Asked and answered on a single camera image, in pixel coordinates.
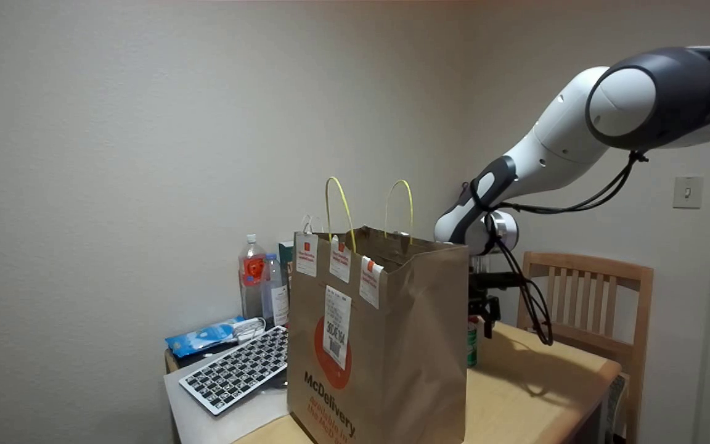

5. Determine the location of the green can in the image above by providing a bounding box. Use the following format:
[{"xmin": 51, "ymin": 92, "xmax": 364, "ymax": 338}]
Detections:
[{"xmin": 466, "ymin": 320, "xmax": 480, "ymax": 370}]

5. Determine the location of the wooden chair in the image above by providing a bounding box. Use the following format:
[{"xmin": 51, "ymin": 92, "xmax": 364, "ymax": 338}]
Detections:
[{"xmin": 516, "ymin": 250, "xmax": 655, "ymax": 444}]

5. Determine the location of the brown paper bag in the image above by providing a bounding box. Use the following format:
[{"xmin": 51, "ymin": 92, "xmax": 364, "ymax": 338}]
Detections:
[{"xmin": 286, "ymin": 174, "xmax": 474, "ymax": 444}]

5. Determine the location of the clear plastic bottle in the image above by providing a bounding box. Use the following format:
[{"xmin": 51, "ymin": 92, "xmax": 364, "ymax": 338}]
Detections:
[{"xmin": 263, "ymin": 251, "xmax": 286, "ymax": 329}]

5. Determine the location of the blue tissue pack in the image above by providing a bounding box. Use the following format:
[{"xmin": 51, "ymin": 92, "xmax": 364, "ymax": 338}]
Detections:
[{"xmin": 165, "ymin": 317, "xmax": 265, "ymax": 365}]

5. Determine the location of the red label plastic bottle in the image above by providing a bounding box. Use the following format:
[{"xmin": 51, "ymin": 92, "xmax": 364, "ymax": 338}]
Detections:
[{"xmin": 237, "ymin": 233, "xmax": 270, "ymax": 320}]

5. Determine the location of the black white keyboard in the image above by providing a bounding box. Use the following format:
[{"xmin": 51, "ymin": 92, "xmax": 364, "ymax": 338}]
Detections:
[{"xmin": 177, "ymin": 323, "xmax": 291, "ymax": 417}]

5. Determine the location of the white light switch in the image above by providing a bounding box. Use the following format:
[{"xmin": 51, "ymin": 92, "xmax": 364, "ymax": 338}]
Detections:
[{"xmin": 671, "ymin": 176, "xmax": 704, "ymax": 213}]

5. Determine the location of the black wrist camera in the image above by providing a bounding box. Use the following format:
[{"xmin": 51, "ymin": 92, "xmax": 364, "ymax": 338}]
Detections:
[{"xmin": 467, "ymin": 270, "xmax": 530, "ymax": 291}]

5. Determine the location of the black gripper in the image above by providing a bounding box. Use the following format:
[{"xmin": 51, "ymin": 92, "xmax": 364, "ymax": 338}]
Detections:
[{"xmin": 466, "ymin": 286, "xmax": 503, "ymax": 341}]

